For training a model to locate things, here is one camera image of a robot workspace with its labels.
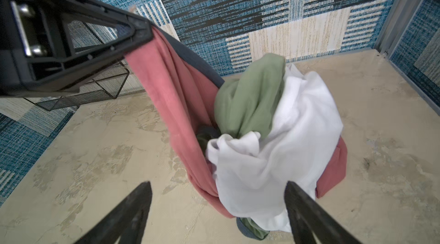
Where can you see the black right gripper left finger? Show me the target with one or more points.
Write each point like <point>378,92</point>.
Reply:
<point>126,223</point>

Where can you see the black wire shelf rack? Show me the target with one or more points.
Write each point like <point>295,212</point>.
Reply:
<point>105,85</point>

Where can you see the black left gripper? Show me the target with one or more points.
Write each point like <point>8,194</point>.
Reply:
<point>51,46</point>

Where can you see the white cloth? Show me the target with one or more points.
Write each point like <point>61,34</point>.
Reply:
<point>306,129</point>

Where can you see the red shirt with grey collar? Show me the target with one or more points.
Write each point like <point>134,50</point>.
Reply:
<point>184,97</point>

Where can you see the green shirt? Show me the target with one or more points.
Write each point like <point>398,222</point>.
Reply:
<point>244,110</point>

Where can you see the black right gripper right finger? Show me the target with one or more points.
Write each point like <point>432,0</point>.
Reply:
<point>309,222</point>

